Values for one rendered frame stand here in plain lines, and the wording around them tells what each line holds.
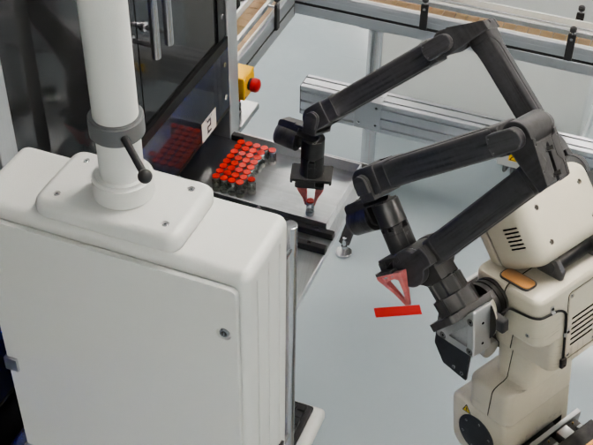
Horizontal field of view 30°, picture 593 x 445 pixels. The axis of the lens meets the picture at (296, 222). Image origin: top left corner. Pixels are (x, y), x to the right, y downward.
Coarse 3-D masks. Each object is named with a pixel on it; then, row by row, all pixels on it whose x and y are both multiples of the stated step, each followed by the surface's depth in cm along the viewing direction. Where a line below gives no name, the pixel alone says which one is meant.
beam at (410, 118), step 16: (304, 80) 386; (320, 80) 386; (336, 80) 386; (304, 96) 386; (320, 96) 383; (384, 96) 379; (400, 96) 379; (352, 112) 383; (368, 112) 380; (384, 112) 377; (400, 112) 375; (416, 112) 372; (432, 112) 373; (448, 112) 372; (464, 112) 373; (368, 128) 384; (384, 128) 383; (400, 128) 379; (416, 128) 376; (432, 128) 374; (448, 128) 371; (464, 128) 370; (480, 128) 367; (576, 144) 360; (592, 144) 360; (496, 160) 372; (592, 160) 358
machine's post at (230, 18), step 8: (224, 0) 276; (232, 0) 279; (232, 8) 281; (232, 16) 282; (232, 24) 283; (232, 32) 285; (232, 40) 286; (232, 48) 288; (232, 56) 289; (232, 64) 291; (232, 72) 292; (232, 80) 294; (232, 88) 295; (232, 96) 297; (232, 104) 298; (232, 112) 300; (224, 120) 301; (232, 120) 301; (216, 128) 304; (224, 128) 303; (232, 128) 303; (224, 136) 304
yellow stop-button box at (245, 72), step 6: (240, 66) 305; (246, 66) 305; (252, 66) 305; (240, 72) 302; (246, 72) 302; (252, 72) 305; (240, 78) 300; (246, 78) 301; (240, 84) 301; (246, 84) 303; (240, 90) 303; (246, 90) 304; (240, 96) 304; (246, 96) 305
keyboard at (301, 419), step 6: (300, 408) 240; (306, 408) 241; (312, 408) 242; (300, 414) 239; (306, 414) 240; (300, 420) 239; (306, 420) 239; (300, 426) 238; (294, 432) 236; (300, 432) 237; (294, 438) 235; (294, 444) 234
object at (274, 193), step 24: (264, 144) 300; (264, 168) 295; (288, 168) 295; (336, 168) 295; (360, 168) 291; (216, 192) 281; (264, 192) 287; (288, 192) 287; (312, 192) 287; (336, 192) 287; (288, 216) 277; (312, 216) 280
